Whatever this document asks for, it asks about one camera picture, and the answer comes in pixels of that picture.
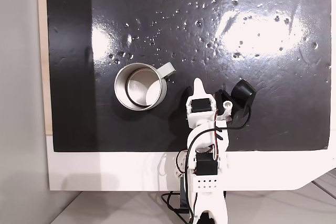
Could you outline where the black table mat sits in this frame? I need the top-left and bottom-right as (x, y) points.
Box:
(46, 0), (332, 153)

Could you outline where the black camera cable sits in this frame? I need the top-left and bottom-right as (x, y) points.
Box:
(183, 103), (253, 224)

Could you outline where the red white servo wire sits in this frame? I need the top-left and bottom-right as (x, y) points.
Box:
(211, 108), (224, 162)

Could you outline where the grey-green steel mug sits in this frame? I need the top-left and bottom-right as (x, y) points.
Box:
(114, 62), (176, 111)

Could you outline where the black camera box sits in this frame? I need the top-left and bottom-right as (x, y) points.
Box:
(214, 79), (257, 129)

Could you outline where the black power cable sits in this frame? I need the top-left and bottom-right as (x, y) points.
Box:
(161, 190), (191, 224)

